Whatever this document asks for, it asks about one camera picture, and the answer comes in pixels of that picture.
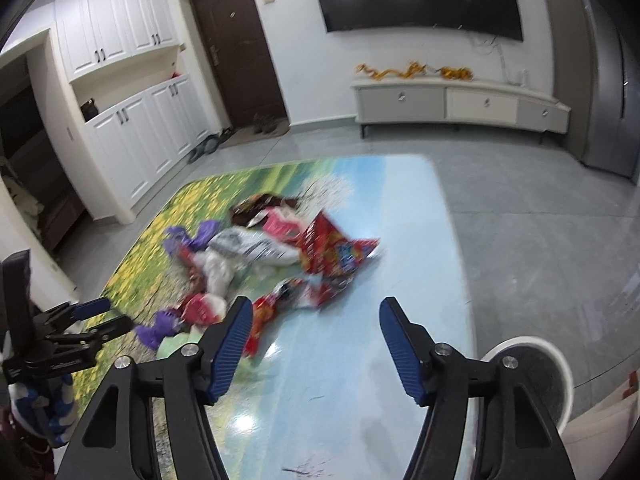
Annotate purple wrapper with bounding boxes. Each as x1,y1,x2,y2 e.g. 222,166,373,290
134,309,183,351
162,219,224,256

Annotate red snack bag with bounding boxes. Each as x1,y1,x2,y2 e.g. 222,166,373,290
296,210,380,307

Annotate white round trash bin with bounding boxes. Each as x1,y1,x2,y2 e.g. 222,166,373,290
482,336,574,434

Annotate blue white gloved hand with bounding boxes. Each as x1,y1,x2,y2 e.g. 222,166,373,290
9,374,78,448

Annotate red white small wrapper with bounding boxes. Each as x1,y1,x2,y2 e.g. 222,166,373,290
181,292,228,326

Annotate white printed plastic bag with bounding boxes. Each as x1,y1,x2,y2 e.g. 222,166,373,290
207,226,299,266

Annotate dark brown snack wrapper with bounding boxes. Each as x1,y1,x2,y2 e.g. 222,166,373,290
229,193,299,226

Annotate pink wrapper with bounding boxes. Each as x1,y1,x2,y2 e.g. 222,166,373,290
262,207,307,243

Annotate grey slippers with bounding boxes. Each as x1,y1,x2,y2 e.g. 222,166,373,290
188,127,235,165

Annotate brown door mat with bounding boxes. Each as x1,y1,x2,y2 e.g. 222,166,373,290
219,118,291,148

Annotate white shoe cabinet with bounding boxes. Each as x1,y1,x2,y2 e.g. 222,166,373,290
53,0,217,223

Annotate grey refrigerator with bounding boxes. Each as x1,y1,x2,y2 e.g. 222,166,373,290
582,0,639,183

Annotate dark brown entrance door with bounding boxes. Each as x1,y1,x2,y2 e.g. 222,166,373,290
190,0,288,127

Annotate white TV cabinet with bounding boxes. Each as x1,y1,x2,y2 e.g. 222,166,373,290
352,77,570,134

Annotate golden dragon ornament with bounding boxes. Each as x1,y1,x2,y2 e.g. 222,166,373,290
355,61,474,81

